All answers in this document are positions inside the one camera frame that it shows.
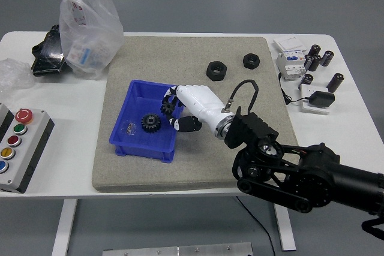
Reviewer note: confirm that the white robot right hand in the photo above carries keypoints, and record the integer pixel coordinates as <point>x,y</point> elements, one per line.
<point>201,103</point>

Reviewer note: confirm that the small black gear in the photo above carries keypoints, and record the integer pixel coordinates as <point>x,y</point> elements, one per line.
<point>168,108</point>

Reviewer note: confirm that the large black gear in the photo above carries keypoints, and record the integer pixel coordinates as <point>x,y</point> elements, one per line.
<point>151,123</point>

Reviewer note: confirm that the blue plastic box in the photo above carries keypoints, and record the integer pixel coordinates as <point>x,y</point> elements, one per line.
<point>141,151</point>

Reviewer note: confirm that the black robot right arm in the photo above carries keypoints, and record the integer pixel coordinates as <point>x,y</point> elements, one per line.
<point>330,172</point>

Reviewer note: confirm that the large black hex nut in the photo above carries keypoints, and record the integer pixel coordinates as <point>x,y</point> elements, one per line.
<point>216,70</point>

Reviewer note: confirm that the small black hex nut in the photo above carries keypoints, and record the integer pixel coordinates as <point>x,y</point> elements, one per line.
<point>250,60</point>

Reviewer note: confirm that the grey push-button control box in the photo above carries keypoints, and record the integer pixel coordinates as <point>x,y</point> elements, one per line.
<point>27,148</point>

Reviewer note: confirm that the grey-brown mat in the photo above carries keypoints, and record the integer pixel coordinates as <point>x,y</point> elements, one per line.
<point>180,58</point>

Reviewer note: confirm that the small clear screw bag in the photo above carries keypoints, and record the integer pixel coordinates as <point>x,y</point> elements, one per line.
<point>129,128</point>

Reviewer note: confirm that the white circuit breaker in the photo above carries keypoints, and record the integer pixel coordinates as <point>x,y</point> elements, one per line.
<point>289,64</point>

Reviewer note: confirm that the black cylindrical capacitor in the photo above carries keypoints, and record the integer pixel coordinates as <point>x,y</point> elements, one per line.
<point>335,82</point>
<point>306,79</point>
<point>308,61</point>
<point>315,50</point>
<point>328,58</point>
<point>316,63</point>

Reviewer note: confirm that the black power adapter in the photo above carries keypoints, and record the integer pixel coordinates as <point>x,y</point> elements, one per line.
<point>322,98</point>

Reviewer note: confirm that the white plastic bag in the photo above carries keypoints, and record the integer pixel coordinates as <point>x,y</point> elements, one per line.
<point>90,37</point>

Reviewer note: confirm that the white table leg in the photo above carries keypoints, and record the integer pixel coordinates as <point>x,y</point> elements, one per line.
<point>285,226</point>
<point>64,226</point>

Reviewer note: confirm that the black wrapped metal part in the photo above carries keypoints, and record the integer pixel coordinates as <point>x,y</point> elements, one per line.
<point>49,55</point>

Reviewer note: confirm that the clear bubble wrap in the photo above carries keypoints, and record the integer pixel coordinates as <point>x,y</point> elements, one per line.
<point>12,76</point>

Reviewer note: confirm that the white wall socket plate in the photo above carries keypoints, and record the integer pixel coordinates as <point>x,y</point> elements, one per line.
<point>306,89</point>

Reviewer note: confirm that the white flat switch plate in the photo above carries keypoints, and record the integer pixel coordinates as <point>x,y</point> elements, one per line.
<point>289,43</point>

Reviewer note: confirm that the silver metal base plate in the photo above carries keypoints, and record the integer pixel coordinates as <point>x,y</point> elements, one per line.
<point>180,250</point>

